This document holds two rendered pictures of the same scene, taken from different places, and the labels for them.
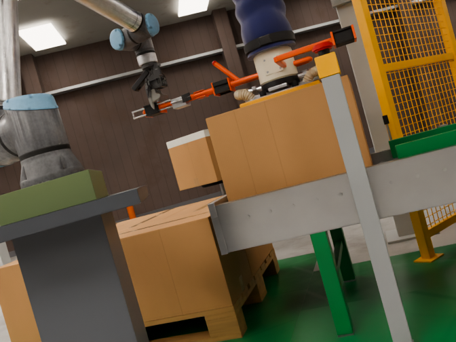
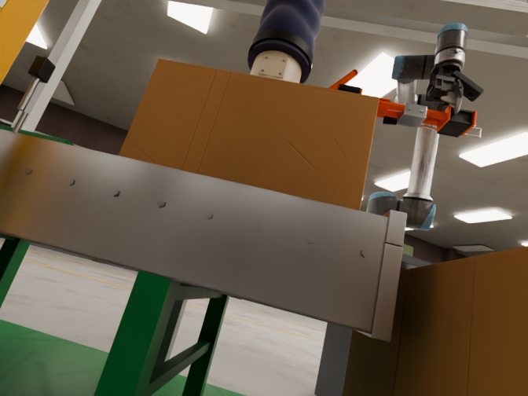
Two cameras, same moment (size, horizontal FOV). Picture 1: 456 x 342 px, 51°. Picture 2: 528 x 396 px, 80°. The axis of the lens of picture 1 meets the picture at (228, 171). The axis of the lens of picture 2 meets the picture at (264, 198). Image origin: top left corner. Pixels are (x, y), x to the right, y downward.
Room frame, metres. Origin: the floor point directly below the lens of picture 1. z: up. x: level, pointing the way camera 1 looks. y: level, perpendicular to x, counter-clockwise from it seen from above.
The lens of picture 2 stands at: (3.01, -0.41, 0.43)
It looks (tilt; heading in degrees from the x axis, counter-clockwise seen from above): 16 degrees up; 171
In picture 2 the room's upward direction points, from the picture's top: 15 degrees clockwise
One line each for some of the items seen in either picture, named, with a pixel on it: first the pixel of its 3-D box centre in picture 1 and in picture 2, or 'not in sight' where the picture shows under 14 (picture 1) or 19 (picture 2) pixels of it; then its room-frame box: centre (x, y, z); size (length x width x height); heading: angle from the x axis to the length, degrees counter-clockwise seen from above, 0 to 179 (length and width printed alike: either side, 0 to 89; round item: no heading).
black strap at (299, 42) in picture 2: (269, 44); (280, 60); (2.09, -0.32, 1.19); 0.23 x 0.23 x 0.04
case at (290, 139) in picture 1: (293, 143); (251, 174); (2.11, -0.31, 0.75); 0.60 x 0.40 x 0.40; 73
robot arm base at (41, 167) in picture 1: (49, 166); not in sight; (1.46, 0.52, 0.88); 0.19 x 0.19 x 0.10
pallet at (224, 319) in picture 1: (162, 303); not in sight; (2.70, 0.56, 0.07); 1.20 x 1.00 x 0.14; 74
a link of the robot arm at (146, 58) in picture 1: (147, 60); (449, 63); (2.25, 0.22, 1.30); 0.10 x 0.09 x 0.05; 163
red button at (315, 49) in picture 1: (323, 49); not in sight; (1.58, -0.41, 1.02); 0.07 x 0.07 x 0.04
